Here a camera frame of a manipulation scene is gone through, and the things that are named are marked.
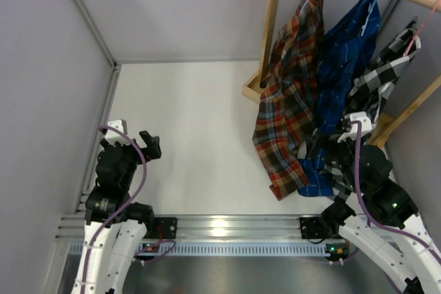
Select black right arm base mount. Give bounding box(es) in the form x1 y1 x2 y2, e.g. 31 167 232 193
300 217 342 244

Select wooden diagonal rack brace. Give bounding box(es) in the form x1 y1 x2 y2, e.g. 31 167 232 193
368 76 440 148

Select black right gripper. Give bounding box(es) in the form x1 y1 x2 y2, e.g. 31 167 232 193
304 129 363 193

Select perforated white cable duct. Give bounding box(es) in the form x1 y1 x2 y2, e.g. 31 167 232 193
68 242 331 256

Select aluminium corner frame post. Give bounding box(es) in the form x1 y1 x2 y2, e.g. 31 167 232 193
72 0 117 69

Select red brown plaid shirt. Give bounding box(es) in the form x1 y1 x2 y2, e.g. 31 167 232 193
252 0 325 200

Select black white checkered shirt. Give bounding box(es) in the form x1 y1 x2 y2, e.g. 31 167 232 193
323 17 423 202

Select blue plaid shirt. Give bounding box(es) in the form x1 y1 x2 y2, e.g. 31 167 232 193
298 0 382 198

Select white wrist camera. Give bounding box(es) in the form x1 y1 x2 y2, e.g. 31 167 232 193
104 119 129 145
337 112 373 143

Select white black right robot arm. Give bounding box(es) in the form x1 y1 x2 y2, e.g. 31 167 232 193
300 134 440 293

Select aluminium table edge rail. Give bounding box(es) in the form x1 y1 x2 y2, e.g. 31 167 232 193
57 213 431 240

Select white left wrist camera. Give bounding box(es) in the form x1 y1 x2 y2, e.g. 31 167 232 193
104 119 129 145

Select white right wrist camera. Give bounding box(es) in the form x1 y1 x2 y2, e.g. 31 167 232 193
337 112 373 143

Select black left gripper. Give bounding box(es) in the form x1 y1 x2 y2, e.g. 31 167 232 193
114 130 161 189

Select blue hanger under blue shirt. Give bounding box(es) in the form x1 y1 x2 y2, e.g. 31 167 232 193
360 0 378 36

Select wooden rack base tray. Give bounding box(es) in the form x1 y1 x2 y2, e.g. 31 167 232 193
242 72 400 148

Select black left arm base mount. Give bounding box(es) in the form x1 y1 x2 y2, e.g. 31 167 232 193
144 217 178 240

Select wooden rack upright post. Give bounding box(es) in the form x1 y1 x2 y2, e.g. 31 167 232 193
258 0 279 87

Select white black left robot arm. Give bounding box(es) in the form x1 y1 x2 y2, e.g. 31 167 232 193
72 126 162 293

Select pink wire hanger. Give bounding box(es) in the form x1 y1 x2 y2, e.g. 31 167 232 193
403 0 441 56

